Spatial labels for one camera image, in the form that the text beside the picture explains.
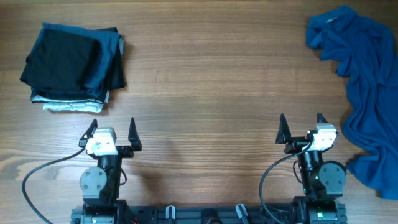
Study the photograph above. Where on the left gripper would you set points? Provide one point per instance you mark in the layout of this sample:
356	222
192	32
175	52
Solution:
126	151

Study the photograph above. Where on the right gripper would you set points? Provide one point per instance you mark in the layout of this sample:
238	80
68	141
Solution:
284	136

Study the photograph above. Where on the blue polo shirt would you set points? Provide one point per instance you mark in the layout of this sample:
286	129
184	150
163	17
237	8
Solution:
366	53

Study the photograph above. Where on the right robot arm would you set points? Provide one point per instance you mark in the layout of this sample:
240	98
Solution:
323	181

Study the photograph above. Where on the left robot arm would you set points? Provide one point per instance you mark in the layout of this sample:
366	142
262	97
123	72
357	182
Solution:
100	184

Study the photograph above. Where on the white folded garment at bottom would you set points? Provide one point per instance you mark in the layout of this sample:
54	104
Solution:
89	105

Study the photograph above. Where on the black folded garment underneath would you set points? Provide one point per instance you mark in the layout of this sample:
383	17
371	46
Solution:
116	68

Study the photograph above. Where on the black folded garment on top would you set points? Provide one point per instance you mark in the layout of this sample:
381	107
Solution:
60	61

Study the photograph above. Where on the dark blue folded garment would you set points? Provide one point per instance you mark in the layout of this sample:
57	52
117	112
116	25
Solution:
86	92

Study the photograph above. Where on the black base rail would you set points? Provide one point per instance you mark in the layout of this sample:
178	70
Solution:
286	213

